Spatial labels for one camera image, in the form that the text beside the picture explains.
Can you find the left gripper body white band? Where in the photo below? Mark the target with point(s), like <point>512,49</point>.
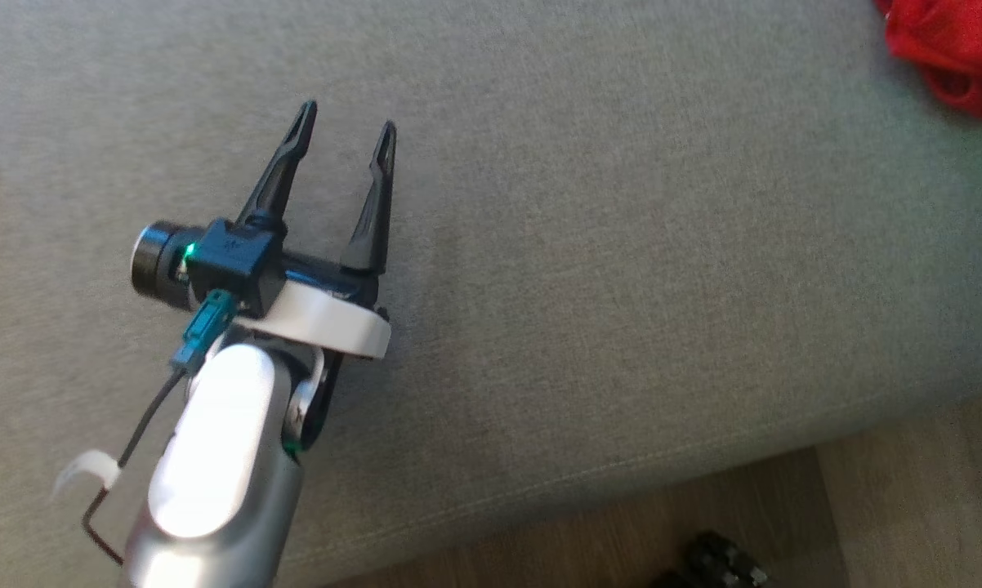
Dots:
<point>328,322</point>

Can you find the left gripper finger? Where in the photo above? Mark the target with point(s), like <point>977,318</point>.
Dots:
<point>374,220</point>
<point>278,180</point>

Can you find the red garment white trim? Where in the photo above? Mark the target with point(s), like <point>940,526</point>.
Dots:
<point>957,49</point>

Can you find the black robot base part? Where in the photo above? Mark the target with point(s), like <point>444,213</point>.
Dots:
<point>716,559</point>

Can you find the grey sofa seat cushion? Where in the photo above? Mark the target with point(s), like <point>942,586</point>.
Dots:
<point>622,245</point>

